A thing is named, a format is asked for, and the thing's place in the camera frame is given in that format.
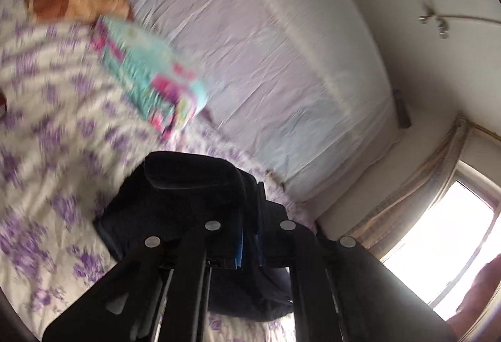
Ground teal pink printed pillow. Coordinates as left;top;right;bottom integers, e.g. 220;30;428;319
91;15;208;140

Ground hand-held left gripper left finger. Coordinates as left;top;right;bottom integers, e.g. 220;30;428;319
42;220;246;342

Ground beige striped curtain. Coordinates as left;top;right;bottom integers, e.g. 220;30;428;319
315;116;475;259

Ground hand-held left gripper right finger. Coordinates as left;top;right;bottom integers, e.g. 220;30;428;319
250;181;459;342

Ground dark navy pants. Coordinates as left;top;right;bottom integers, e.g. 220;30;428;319
93;151;318;323

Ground bright window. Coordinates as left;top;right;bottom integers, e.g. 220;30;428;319
380;159;501;323

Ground lavender padded headboard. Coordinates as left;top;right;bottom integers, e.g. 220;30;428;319
116;0;400;203

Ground purple floral bedsheet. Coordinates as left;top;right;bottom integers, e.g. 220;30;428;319
0;0;318;342

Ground person's right forearm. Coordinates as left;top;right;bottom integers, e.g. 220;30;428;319
447;251;501;342

